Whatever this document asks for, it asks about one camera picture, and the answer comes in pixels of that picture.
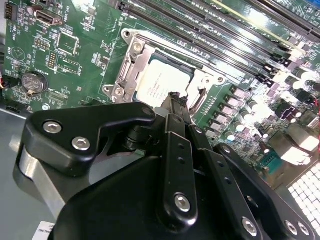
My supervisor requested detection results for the thin wire locking lever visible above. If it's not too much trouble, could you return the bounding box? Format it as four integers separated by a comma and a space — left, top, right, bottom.
188, 86, 210, 115

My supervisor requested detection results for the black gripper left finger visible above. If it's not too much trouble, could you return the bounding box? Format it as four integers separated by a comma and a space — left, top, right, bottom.
13, 91, 200, 230

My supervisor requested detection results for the silver green CPU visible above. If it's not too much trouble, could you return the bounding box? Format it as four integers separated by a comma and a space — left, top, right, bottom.
136, 58, 198, 106

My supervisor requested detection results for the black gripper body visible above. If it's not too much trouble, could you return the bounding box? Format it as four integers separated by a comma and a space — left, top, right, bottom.
53, 156, 237, 240

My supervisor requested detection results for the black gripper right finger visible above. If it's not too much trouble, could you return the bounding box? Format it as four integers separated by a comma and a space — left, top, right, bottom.
177, 94, 317, 240

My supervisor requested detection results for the silver socket cover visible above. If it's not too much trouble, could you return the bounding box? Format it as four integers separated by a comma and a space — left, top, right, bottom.
113, 33, 226, 113

